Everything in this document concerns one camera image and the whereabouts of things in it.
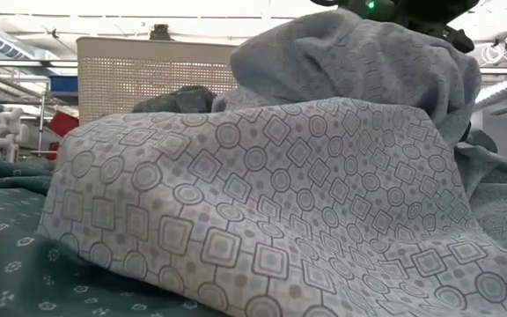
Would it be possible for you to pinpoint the green floral-print shirt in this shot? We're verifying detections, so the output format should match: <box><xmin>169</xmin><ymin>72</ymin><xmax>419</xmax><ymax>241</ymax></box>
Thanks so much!
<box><xmin>0</xmin><ymin>85</ymin><xmax>228</xmax><ymax>317</ymax></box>

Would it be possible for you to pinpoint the grey geometric-print shirt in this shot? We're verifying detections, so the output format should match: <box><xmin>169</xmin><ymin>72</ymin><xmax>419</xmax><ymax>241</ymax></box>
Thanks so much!
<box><xmin>37</xmin><ymin>7</ymin><xmax>507</xmax><ymax>317</ymax></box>

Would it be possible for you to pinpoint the black ceiling box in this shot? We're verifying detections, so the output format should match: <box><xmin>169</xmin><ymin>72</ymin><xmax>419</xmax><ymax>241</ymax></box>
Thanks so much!
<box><xmin>149</xmin><ymin>24</ymin><xmax>173</xmax><ymax>41</ymax></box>

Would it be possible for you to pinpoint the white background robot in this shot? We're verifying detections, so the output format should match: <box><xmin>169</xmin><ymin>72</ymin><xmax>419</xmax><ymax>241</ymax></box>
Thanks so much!
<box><xmin>0</xmin><ymin>107</ymin><xmax>30</xmax><ymax>163</ymax></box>

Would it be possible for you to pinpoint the red box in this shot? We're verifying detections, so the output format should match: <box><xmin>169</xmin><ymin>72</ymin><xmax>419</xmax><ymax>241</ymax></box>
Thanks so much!
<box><xmin>48</xmin><ymin>110</ymin><xmax>80</xmax><ymax>137</ymax></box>

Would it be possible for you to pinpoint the white plastic laundry bin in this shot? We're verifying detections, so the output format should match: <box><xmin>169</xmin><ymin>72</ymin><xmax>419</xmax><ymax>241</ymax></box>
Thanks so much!
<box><xmin>76</xmin><ymin>36</ymin><xmax>239</xmax><ymax>127</ymax></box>

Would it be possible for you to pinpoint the blue box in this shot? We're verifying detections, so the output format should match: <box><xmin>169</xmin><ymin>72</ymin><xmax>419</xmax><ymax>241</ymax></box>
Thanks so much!
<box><xmin>49</xmin><ymin>75</ymin><xmax>79</xmax><ymax>93</ymax></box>

